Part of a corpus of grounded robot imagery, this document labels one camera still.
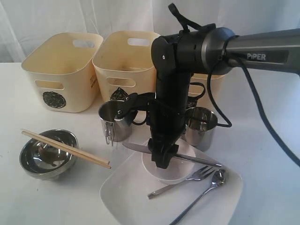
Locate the white square plate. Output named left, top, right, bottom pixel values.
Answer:
left=100, top=152, right=243, bottom=225

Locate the steel spoon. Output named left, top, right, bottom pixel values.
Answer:
left=170, top=169, right=229, bottom=225

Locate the steel mug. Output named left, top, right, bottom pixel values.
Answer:
left=185, top=107, right=218, bottom=151
left=98, top=100, right=137, bottom=146

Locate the stainless steel bowl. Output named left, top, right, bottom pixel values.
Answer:
left=19, top=138, right=77, bottom=180

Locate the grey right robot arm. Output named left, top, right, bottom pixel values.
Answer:
left=148, top=26, right=300, bottom=169

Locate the cream bin with triangle mark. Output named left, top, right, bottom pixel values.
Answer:
left=92, top=30, right=159, bottom=102

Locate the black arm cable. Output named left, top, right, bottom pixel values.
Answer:
left=168, top=2, right=300, bottom=165

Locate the cream bin with square mark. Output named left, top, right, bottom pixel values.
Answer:
left=187, top=74, right=225, bottom=112

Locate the white plastic bowl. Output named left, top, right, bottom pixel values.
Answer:
left=142, top=153, right=195, bottom=185

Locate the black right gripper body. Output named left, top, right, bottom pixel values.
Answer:
left=146, top=92, right=188, bottom=150

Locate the steel fork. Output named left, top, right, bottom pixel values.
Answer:
left=147, top=166, right=215, bottom=199

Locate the cream bin with circle mark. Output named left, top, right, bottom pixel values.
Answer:
left=22, top=32, right=103, bottom=113

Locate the steel table knife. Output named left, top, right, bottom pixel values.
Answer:
left=122, top=142, right=222, bottom=168

